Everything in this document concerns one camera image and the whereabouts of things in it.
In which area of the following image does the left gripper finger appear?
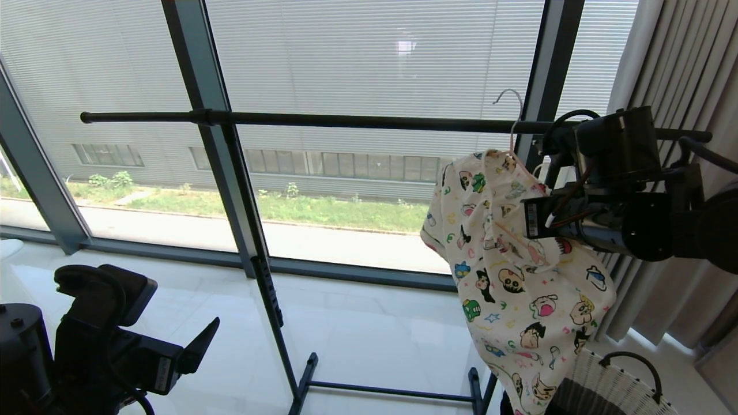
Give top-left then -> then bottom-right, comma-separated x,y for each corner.
178,317 -> 220,374

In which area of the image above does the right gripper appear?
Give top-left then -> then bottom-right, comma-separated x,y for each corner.
548,193 -> 623,251

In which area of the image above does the cream printed garment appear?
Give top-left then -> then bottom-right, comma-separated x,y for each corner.
420,150 -> 616,415

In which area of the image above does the white laundry basket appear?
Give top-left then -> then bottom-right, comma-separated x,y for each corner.
553,346 -> 681,415

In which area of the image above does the black clothes rack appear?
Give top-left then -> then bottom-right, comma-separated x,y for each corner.
80,108 -> 714,415

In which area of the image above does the beige curtain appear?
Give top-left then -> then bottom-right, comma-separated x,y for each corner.
594,0 -> 738,381

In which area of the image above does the window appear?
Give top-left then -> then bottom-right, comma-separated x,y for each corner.
0,0 -> 641,292

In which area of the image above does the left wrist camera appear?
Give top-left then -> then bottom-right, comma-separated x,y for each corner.
112,334 -> 186,397

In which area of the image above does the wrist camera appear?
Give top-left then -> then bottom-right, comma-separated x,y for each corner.
112,334 -> 186,397
521,195 -> 577,242

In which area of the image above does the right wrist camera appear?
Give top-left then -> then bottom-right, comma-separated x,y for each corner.
521,195 -> 577,242

